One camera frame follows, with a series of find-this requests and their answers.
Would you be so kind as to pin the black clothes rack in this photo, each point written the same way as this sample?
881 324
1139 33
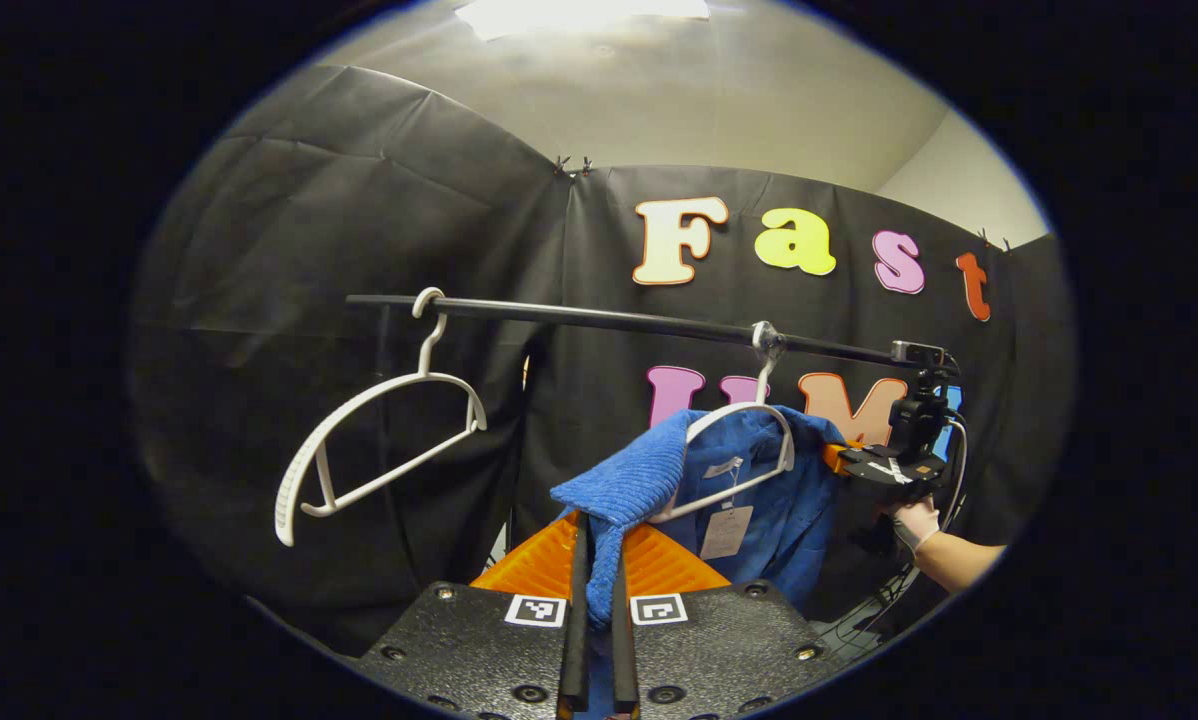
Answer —
609 320

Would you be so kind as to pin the black backdrop cloth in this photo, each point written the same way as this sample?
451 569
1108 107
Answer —
359 250

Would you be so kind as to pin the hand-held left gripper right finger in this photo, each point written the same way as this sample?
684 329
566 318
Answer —
622 660

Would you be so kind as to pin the white hanger with taped hook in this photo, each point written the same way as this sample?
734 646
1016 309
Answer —
787 445

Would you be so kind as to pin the ceiling light panel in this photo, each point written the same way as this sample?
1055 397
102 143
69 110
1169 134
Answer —
579 15

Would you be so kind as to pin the empty white hanger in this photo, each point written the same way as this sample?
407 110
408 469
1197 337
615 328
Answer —
285 505

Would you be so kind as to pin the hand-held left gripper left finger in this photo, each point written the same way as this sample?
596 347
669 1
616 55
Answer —
577 640

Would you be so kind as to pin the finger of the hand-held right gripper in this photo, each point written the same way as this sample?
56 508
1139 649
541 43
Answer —
894 475

